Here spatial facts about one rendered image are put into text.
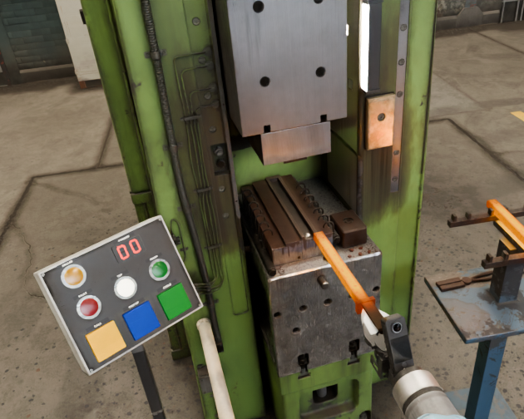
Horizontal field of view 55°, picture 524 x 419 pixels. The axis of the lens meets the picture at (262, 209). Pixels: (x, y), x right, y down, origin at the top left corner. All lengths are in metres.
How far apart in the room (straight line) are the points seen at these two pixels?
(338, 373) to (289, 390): 0.19
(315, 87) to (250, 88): 0.18
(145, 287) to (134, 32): 0.65
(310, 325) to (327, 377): 0.29
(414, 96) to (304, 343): 0.89
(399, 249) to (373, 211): 0.24
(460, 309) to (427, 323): 1.01
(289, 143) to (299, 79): 0.18
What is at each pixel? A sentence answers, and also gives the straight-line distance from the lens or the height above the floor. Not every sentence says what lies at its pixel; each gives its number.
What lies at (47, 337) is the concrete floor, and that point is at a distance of 3.02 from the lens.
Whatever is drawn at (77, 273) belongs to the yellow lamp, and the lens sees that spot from 1.32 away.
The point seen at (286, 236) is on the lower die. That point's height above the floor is 0.99.
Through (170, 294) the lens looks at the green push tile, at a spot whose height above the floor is 1.03.
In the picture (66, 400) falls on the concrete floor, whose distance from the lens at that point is 2.67.
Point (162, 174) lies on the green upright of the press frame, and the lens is 1.52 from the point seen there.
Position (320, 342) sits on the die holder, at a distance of 1.80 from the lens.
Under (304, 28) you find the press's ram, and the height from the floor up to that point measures 1.62.
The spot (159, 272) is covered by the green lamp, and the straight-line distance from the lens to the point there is 1.37.
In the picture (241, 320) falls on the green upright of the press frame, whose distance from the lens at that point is 1.90.
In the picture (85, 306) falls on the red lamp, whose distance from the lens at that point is 1.33.
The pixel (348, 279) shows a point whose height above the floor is 1.06.
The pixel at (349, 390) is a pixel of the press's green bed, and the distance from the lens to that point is 2.15.
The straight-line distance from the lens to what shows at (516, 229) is 1.65.
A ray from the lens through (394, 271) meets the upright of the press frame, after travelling 2.03.
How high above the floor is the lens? 1.91
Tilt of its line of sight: 32 degrees down
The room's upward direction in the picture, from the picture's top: 6 degrees counter-clockwise
